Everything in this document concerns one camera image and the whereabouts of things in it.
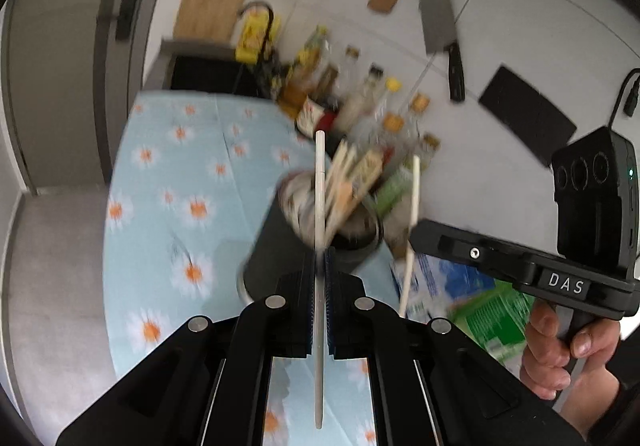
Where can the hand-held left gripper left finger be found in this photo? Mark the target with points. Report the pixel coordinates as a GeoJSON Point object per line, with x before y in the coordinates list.
{"type": "Point", "coordinates": [306, 306]}

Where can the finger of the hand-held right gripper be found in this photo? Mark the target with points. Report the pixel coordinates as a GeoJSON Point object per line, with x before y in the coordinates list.
{"type": "Point", "coordinates": [450, 246]}

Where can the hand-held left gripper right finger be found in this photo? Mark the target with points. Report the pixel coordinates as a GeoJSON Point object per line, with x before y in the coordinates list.
{"type": "Point", "coordinates": [334, 306]}

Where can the pale slender chopstick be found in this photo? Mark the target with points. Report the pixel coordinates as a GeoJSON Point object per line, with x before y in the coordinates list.
{"type": "Point", "coordinates": [414, 196]}
{"type": "Point", "coordinates": [320, 176]}

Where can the black cylindrical utensil holder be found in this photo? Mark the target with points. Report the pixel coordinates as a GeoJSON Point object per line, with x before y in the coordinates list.
{"type": "Point", "coordinates": [272, 251]}

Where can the bunch of wooden chopsticks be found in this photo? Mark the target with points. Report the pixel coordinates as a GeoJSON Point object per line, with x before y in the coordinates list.
{"type": "Point", "coordinates": [345, 176]}

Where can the person's right forearm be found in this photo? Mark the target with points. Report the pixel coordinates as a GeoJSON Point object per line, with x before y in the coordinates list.
{"type": "Point", "coordinates": [620, 411]}

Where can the person's right hand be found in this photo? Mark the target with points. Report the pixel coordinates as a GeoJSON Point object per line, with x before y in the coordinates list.
{"type": "Point", "coordinates": [545, 351]}

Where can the white and blue salt bag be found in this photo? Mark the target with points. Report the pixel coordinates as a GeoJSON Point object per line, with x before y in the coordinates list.
{"type": "Point", "coordinates": [445, 283]}

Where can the green sugar bag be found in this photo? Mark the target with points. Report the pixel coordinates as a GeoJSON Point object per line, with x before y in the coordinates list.
{"type": "Point", "coordinates": [492, 321]}

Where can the row of condiment bottles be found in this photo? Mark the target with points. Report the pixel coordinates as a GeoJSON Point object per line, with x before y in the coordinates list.
{"type": "Point", "coordinates": [360, 106]}

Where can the blue daisy print tablecloth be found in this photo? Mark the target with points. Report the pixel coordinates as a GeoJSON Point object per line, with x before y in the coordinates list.
{"type": "Point", "coordinates": [165, 176]}

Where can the steel sink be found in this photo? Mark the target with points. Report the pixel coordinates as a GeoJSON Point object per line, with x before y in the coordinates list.
{"type": "Point", "coordinates": [210, 71]}

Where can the yellow box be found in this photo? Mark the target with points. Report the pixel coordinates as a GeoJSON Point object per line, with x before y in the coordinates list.
{"type": "Point", "coordinates": [250, 38]}

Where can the black faucet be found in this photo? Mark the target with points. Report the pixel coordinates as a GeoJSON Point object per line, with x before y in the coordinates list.
{"type": "Point", "coordinates": [270, 18]}

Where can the wooden cutting board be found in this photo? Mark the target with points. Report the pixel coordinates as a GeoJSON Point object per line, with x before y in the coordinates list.
{"type": "Point", "coordinates": [215, 1]}

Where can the grey door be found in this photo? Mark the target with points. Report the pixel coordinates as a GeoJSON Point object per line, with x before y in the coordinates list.
{"type": "Point", "coordinates": [60, 76]}

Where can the black door lock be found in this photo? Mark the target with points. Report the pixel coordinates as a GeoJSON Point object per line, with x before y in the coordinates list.
{"type": "Point", "coordinates": [127, 8]}

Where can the black wall socket panel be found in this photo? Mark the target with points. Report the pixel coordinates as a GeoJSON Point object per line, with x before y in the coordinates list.
{"type": "Point", "coordinates": [527, 118]}

